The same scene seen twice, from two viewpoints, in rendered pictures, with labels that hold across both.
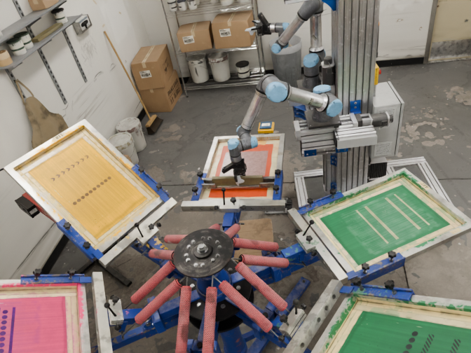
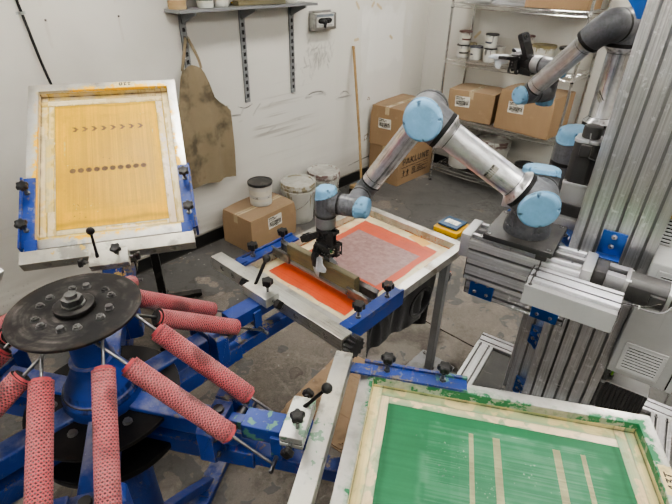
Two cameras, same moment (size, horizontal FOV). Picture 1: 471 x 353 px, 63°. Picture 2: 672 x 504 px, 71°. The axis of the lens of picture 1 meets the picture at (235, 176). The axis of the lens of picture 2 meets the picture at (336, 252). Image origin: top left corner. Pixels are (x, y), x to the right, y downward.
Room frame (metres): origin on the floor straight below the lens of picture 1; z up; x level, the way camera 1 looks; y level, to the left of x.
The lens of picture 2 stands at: (0.72, -0.71, 2.02)
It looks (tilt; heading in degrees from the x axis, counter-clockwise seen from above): 32 degrees down; 26
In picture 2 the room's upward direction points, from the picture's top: 1 degrees clockwise
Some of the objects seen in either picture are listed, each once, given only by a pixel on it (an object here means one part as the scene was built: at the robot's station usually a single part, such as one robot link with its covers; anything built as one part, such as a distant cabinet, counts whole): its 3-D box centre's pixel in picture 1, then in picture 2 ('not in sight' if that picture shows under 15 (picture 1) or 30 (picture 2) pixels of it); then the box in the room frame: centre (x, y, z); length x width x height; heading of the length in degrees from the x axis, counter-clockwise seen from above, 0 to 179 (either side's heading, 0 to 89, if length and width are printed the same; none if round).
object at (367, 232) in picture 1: (361, 218); (446, 452); (1.46, -0.65, 1.05); 1.08 x 0.61 x 0.23; 104
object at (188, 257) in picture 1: (226, 319); (130, 469); (1.25, 0.23, 0.67); 0.39 x 0.39 x 1.35
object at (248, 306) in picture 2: (229, 218); (248, 310); (1.72, 0.09, 1.02); 0.17 x 0.06 x 0.05; 164
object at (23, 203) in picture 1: (29, 203); not in sight; (2.25, 1.51, 1.06); 0.24 x 0.12 x 0.09; 44
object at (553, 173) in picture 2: (322, 95); (538, 185); (2.26, -0.68, 1.42); 0.13 x 0.12 x 0.14; 7
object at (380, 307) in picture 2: (277, 188); (372, 312); (1.95, -0.27, 0.98); 0.30 x 0.05 x 0.07; 164
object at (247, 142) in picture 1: (247, 141); (355, 204); (2.08, -0.13, 1.31); 0.11 x 0.11 x 0.08; 7
